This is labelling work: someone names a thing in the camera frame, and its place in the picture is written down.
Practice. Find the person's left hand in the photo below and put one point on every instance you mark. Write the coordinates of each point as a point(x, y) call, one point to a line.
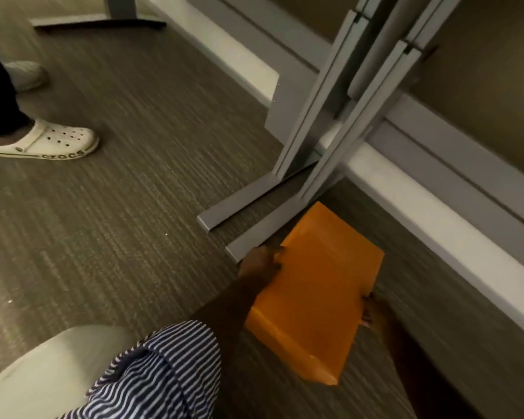
point(256, 268)

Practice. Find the person's right hand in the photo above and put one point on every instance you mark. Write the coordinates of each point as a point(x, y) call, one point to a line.
point(377, 316)

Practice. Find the person's right fingers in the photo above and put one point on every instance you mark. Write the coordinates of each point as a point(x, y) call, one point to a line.
point(367, 312)

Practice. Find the person's left thumb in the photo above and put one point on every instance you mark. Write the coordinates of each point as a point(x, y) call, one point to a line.
point(274, 253)

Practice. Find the orange padded envelope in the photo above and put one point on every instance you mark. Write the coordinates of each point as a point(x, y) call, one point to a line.
point(318, 292)

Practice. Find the person's right forearm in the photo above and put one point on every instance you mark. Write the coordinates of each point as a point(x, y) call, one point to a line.
point(423, 379)

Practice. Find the person's left forearm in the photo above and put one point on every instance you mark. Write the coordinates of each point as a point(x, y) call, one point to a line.
point(227, 309)

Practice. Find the white baseboard strip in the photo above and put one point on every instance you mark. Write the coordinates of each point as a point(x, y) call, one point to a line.
point(441, 239)

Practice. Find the grey metal table leg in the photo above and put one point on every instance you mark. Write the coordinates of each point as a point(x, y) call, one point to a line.
point(358, 126)
point(308, 126)

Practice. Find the blue striped shirt sleeve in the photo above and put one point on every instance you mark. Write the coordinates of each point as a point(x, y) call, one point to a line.
point(166, 375)

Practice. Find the white perforated clog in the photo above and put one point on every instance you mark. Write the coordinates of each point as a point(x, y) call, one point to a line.
point(48, 141)
point(26, 74)

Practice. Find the grey metal table base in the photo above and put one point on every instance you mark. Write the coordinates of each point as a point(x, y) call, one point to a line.
point(113, 15)

